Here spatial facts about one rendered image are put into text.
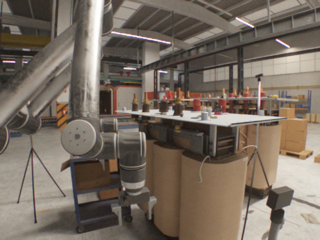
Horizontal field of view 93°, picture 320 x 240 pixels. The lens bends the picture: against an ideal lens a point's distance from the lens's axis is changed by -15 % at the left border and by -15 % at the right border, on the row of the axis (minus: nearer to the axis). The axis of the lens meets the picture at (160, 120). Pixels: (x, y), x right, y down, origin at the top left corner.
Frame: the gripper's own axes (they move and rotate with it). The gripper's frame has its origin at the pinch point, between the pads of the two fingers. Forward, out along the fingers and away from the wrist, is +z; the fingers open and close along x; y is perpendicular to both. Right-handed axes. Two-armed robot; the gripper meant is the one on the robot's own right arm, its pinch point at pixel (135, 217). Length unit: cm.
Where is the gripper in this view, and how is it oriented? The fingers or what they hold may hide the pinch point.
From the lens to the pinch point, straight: 88.2
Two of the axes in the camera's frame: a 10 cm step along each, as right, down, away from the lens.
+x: 9.2, -0.4, 3.8
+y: 3.9, 0.9, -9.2
